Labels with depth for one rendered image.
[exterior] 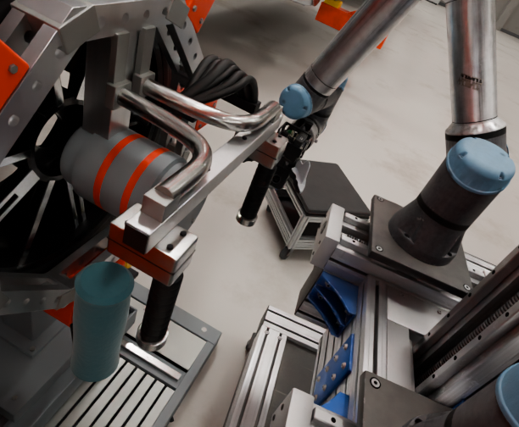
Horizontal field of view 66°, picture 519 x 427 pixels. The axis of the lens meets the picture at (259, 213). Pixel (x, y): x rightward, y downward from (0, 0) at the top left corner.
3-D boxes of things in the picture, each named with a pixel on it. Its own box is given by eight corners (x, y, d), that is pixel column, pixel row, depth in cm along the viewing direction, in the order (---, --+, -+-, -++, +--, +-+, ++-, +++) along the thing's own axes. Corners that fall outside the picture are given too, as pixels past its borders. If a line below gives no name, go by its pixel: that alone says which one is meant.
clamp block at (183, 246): (131, 229, 51) (136, 198, 48) (191, 263, 50) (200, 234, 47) (104, 252, 47) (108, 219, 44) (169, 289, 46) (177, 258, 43)
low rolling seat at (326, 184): (343, 264, 202) (375, 215, 181) (279, 264, 187) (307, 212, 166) (311, 207, 231) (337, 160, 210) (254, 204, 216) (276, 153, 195)
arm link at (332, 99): (337, 81, 89) (317, 124, 96) (355, 75, 98) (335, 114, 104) (309, 64, 91) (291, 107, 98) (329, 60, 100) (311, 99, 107)
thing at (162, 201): (119, 101, 59) (126, 28, 52) (231, 161, 56) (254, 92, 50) (16, 143, 45) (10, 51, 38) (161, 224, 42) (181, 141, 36)
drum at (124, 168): (109, 168, 78) (116, 103, 69) (203, 219, 75) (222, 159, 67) (53, 202, 67) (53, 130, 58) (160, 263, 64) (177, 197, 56)
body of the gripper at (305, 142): (276, 129, 86) (292, 112, 95) (262, 160, 91) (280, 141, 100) (307, 145, 85) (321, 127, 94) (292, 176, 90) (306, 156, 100)
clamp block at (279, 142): (240, 139, 78) (248, 115, 75) (281, 160, 77) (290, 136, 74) (228, 148, 74) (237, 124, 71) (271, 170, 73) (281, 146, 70)
